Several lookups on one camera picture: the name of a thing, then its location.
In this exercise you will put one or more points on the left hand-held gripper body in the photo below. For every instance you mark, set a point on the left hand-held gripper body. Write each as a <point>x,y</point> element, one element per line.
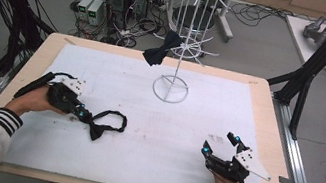
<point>63,96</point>

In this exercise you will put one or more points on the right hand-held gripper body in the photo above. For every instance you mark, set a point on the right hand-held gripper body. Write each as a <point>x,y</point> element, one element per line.
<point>226,169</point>

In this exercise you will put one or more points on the black bow tie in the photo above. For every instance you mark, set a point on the black bow tie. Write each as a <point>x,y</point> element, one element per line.
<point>97,130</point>
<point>159,52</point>

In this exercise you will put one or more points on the person's left hand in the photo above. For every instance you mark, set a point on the person's left hand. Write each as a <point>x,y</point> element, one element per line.
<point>32,100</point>

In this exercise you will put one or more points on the white foam mat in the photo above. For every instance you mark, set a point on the white foam mat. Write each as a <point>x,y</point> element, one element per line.
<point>157,131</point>

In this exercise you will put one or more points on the grey power supply unit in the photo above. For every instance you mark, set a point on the grey power supply unit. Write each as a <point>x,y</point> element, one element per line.
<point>94,11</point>
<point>84,5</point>

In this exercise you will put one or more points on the white stand with wheels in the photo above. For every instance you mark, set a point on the white stand with wheels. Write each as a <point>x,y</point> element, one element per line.
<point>225,24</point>

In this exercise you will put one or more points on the black round stool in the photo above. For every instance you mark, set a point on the black round stool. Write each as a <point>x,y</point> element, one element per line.
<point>187,16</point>

